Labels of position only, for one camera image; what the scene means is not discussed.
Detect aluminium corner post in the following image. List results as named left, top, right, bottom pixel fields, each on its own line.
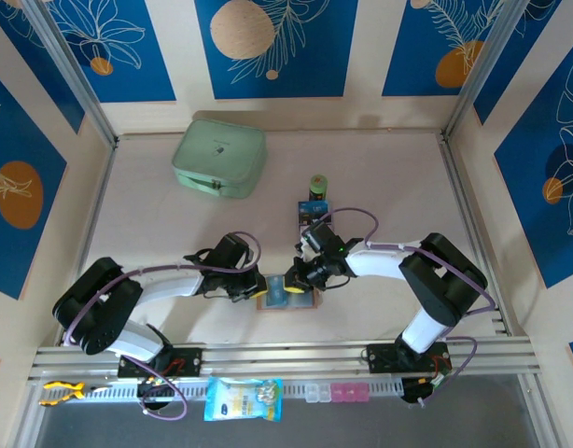
left=22, top=0, right=119, bottom=148
left=444, top=0, right=538, bottom=139

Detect mint green zip pouch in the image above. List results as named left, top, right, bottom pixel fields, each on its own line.
left=172, top=119, right=269, bottom=201

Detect small green-lidded bottle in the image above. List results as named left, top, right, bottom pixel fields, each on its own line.
left=307, top=175, right=328, bottom=206

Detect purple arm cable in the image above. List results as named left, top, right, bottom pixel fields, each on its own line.
left=314, top=207, right=497, bottom=410
left=63, top=230, right=262, bottom=424

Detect yellow and black pliers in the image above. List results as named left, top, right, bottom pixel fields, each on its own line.
left=38, top=380, right=113, bottom=407

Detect blue snack packet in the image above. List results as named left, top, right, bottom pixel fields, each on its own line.
left=203, top=376, right=285, bottom=424

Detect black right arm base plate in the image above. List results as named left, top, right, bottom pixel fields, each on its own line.
left=364, top=343, right=454, bottom=374

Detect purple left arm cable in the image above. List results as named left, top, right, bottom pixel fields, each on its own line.
left=63, top=230, right=262, bottom=424

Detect pink pill box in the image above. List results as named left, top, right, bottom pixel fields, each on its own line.
left=330, top=382, right=370, bottom=403

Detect clear pill box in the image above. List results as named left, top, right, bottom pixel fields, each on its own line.
left=304, top=383, right=332, bottom=403

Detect white slotted cable duct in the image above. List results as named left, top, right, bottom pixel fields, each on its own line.
left=94, top=378, right=404, bottom=403

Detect black table clamp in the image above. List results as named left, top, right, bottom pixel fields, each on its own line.
left=400, top=376, right=432, bottom=408
left=136, top=380, right=176, bottom=414

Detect tan leather card holder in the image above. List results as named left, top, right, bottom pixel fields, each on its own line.
left=256, top=274, right=321, bottom=312

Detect aluminium rail beam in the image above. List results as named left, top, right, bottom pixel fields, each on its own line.
left=27, top=343, right=542, bottom=386

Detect aluminium table side rail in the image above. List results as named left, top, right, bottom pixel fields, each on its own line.
left=57, top=139, right=119, bottom=346
left=438, top=133, right=521, bottom=337

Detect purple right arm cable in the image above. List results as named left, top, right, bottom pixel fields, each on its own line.
left=314, top=207, right=497, bottom=410

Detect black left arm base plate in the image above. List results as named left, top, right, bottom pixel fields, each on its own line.
left=117, top=345, right=203, bottom=379

